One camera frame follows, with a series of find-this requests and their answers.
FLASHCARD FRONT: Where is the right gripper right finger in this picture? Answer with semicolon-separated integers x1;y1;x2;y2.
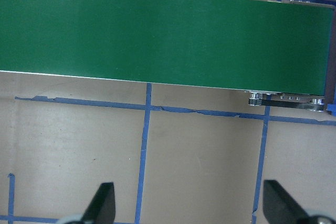
262;180;309;224

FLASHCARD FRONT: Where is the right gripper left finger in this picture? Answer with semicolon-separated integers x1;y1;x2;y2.
80;182;116;224

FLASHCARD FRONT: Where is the blue destination bin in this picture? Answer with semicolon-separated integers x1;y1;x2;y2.
326;103;336;116

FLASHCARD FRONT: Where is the green conveyor belt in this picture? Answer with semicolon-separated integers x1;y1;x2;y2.
1;0;333;111

